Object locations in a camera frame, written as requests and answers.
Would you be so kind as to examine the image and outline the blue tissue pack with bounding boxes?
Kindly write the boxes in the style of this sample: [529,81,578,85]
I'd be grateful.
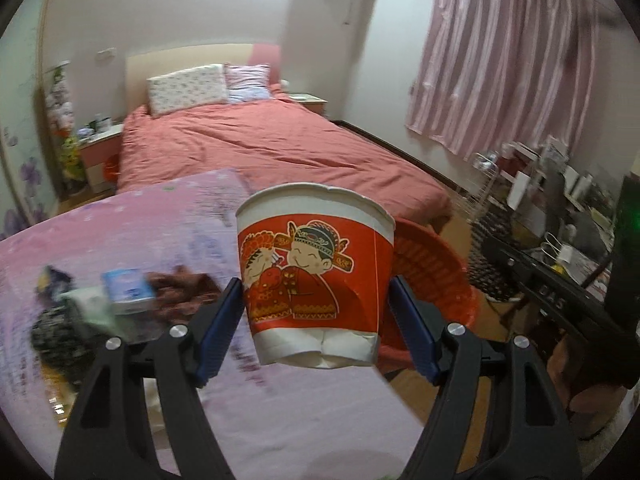
[101,269,155,315]

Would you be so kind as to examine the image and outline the left pink nightstand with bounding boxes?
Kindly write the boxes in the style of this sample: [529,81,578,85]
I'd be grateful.
[79,124,124,194]

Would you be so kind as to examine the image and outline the floral white pillow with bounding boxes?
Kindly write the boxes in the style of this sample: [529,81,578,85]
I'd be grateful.
[146,64,228,117]

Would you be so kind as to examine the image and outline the salmon pink duvet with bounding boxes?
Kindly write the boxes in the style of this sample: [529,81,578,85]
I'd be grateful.
[118,87,452,230]

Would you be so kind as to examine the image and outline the white wire rack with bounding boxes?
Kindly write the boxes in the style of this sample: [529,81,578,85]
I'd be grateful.
[458,152,499,231]

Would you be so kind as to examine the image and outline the cream pink headboard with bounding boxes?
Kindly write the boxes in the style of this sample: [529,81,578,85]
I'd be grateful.
[125,44,281,113]

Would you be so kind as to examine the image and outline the hanging plush toy column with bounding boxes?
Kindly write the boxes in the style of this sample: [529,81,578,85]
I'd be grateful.
[44,61,75,139]

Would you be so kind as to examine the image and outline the wall power socket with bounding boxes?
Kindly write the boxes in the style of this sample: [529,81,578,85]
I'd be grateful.
[96,48,117,63]

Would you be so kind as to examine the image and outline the cluttered white shelf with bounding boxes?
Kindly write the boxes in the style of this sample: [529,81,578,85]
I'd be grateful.
[498,136,568,238]

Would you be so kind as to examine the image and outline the black floral cloth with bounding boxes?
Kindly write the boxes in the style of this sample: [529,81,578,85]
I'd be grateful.
[30,306,96,391]

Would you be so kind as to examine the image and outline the orange laundry basket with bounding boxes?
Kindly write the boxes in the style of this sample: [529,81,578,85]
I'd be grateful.
[378,218,480,374]

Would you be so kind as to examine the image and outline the right nightstand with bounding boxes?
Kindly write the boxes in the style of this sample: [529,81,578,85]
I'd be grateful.
[288,93,326,116]

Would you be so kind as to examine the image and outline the sliding wardrobe floral doors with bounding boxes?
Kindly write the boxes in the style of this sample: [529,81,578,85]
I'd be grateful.
[1,0,58,240]

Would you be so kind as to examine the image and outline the green frog plush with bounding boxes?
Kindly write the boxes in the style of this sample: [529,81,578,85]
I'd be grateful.
[58,134,87,182]

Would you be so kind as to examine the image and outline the brown scrunchie cloth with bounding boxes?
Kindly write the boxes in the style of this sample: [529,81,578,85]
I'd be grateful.
[145,266,222,325]

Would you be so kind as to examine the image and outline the pink striped curtain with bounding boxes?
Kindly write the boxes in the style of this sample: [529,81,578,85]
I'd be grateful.
[406,0,612,159]

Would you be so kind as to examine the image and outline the pink floral tablecloth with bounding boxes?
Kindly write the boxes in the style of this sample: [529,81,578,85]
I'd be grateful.
[1,170,422,479]

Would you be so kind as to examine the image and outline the red cartoon paper cup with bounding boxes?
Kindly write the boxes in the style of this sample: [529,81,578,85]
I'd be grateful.
[235,182,395,370]

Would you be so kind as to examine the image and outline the pink striped pillow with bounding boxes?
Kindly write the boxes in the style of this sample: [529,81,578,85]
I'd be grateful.
[224,64,271,104]

